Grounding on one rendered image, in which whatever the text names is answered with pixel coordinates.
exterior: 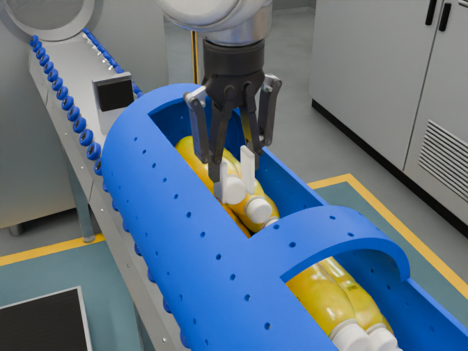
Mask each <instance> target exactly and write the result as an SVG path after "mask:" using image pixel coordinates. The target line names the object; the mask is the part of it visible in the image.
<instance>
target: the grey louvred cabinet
mask: <svg viewBox="0 0 468 351"><path fill-rule="evenodd" d="M308 94H309V95H310V96H311V97H312V105H311V106H312V107H313V108H314V109H315V110H316V111H318V112H319V113H320V114H321V115H323V116H324V117H325V118H326V119H327V120H328V121H329V122H330V123H332V124H333V125H334V126H335V127H337V128H338V129H339V130H340V131H342V133H344V134H345V135H346V136H347V137H348V138H349V139H351V140H352V141H353V142H354V143H356V144H357V145H358V146H359V147H360V148H361V149H362V150H364V151H365V152H366V153H367V154H368V155H370V156H371V157H372V158H373V159H374V160H375V161H376V162H378V163H379V164H380V165H381V166H383V167H384V168H385V169H386V170H387V171H388V172H389V173H390V174H392V175H393V176H394V177H395V178H397V179H398V180H399V181H400V182H402V183H403V184H404V186H406V187H407V188H408V189H409V190H411V191H412V192H413V193H414V194H416V195H417V196H418V197H419V198H420V199H421V200H422V201H423V202H425V203H426V204H427V205H429V206H430V207H431V208H432V209H433V210H434V211H435V212H436V213H437V214H439V215H440V216H441V217H443V218H444V219H445V220H446V221H447V222H448V223H450V225H452V226H453V227H454V228H455V229H457V230H458V231H459V232H460V233H462V234H463V235H464V236H465V237H466V238H467V239H468V0H317V1H316V10H315V24H314V32H313V46H312V55H311V69H310V77H309V91H308Z"/></svg>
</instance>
